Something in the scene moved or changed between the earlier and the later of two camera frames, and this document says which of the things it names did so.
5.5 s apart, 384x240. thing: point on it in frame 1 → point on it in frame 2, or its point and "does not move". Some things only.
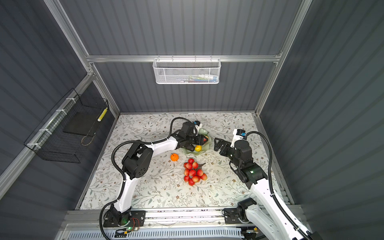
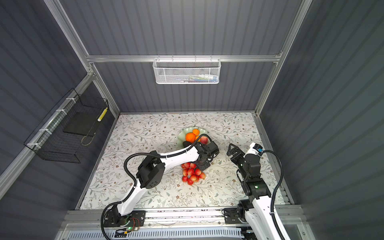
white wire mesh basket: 187,71 does not move
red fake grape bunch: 193,172 does not move
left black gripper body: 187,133 → 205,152
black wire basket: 66,133 does not move
